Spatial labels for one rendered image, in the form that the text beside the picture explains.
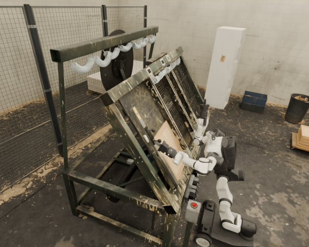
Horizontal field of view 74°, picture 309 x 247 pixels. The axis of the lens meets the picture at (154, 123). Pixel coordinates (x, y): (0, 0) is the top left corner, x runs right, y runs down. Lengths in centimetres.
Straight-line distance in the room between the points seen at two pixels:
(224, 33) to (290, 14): 192
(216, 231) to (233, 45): 417
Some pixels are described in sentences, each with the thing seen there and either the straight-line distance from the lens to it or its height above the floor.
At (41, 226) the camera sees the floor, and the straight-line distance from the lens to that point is 330.
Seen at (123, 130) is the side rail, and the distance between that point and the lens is 174.
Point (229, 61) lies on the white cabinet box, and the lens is 569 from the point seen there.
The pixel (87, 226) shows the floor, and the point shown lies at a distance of 311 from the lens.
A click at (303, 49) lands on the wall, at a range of 697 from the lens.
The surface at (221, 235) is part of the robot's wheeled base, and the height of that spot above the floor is 17.
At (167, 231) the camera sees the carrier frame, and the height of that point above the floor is 47.
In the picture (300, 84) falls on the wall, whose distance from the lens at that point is 717.
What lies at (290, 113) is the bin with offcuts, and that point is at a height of 23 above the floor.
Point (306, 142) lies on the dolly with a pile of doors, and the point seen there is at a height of 29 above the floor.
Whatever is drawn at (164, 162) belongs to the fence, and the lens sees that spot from 211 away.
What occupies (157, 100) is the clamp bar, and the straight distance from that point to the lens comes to 233.
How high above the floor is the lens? 256
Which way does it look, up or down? 31 degrees down
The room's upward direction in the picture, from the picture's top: 3 degrees clockwise
